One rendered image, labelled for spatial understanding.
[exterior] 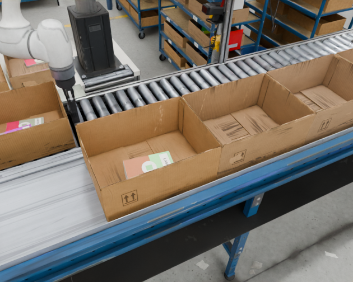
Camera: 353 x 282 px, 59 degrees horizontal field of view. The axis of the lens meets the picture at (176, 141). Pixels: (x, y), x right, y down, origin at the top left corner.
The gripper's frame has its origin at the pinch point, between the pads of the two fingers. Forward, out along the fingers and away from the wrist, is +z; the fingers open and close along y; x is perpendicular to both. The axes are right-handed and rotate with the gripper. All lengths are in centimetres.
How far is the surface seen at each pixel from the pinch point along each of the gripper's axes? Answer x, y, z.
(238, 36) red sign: -107, 32, -1
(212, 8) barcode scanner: -85, 31, -22
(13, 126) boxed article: 25.9, 15.3, 8.7
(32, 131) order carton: 17.3, -7.7, -4.0
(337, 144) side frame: -85, -65, -5
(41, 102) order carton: 11.3, 21.2, 3.7
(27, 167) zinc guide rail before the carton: 21.9, -25.1, -3.1
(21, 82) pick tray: 17.9, 44.1, 4.8
